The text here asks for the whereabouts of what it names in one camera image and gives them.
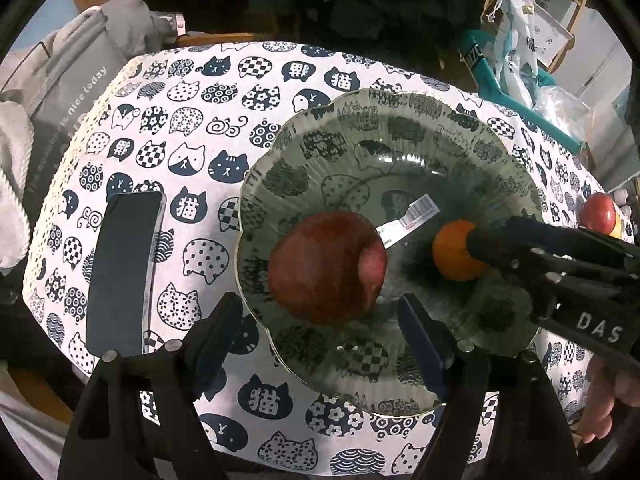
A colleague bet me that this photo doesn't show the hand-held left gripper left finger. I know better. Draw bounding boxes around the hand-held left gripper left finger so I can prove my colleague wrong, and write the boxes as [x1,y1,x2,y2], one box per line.
[56,291,246,480]

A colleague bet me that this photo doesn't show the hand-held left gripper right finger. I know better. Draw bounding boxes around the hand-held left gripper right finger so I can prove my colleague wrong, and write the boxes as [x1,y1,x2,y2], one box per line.
[397,292,586,480]

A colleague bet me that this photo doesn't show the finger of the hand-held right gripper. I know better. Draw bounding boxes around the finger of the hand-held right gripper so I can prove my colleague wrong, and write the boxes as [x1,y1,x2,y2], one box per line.
[466,227,621,307]
[502,216,640,279]

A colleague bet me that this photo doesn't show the orange tangerine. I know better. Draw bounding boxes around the orange tangerine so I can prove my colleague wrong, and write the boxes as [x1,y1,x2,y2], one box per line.
[432,220,493,282]

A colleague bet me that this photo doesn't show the large red apple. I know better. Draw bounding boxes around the large red apple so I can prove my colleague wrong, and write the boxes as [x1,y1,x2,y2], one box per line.
[267,211,389,325]

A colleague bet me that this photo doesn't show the clear glass plate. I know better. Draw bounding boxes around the clear glass plate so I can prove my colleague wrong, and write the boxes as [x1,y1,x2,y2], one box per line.
[235,87,546,417]

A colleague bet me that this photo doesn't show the person's right hand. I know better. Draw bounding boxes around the person's right hand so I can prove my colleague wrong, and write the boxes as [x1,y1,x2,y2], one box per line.
[577,357,636,443]

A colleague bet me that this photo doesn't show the small red apple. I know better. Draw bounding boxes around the small red apple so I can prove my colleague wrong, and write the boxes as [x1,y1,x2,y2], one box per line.
[579,192,618,235]

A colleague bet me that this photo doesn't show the black smartphone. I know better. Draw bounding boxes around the black smartphone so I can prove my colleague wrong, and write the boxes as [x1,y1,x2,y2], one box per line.
[85,191,167,358]

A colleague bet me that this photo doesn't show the clear plastic bag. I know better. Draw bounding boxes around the clear plastic bag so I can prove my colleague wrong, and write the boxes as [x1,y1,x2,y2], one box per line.
[532,85,596,146]

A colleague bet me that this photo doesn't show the teal cardboard box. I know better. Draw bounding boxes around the teal cardboard box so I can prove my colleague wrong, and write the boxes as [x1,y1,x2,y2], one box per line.
[457,27,586,156]

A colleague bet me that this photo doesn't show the white cabinet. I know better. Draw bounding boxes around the white cabinet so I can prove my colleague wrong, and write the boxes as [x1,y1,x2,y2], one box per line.
[565,5,632,103]

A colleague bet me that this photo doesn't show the white printed plastic bag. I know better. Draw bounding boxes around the white printed plastic bag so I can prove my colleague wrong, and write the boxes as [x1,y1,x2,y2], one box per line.
[492,0,541,106]

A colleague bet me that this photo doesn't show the cat print tablecloth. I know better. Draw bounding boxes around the cat print tablecloth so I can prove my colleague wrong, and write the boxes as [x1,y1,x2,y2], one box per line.
[22,41,640,476]

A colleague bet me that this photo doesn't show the white plastic bags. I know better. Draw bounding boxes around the white plastic bags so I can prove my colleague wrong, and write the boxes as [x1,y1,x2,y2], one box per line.
[480,0,588,71]

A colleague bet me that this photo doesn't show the white towel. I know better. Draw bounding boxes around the white towel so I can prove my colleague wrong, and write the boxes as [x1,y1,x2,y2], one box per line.
[0,100,33,273]

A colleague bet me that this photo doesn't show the grey printed cloth bag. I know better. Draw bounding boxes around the grey printed cloth bag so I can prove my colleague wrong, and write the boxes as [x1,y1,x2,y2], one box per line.
[0,0,166,271]

